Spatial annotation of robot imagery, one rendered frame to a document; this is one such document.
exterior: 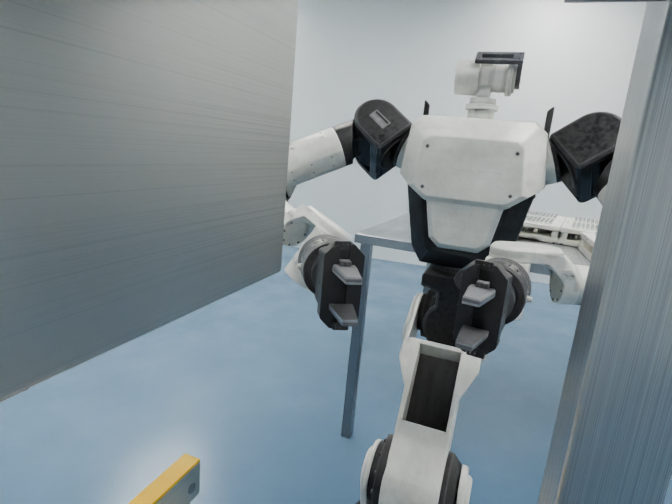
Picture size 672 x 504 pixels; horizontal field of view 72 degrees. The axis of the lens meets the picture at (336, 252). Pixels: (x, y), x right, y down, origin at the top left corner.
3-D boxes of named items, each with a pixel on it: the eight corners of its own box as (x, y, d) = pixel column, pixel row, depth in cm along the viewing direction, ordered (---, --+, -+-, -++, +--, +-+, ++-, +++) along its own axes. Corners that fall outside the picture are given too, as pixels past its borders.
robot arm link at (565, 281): (487, 301, 74) (576, 310, 72) (495, 246, 72) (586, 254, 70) (480, 289, 80) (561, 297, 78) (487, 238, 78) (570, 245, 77)
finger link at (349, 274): (341, 284, 56) (331, 270, 62) (366, 285, 57) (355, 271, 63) (342, 271, 56) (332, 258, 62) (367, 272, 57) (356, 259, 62)
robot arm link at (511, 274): (530, 270, 55) (541, 254, 65) (450, 255, 59) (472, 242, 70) (512, 368, 58) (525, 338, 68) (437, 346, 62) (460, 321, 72)
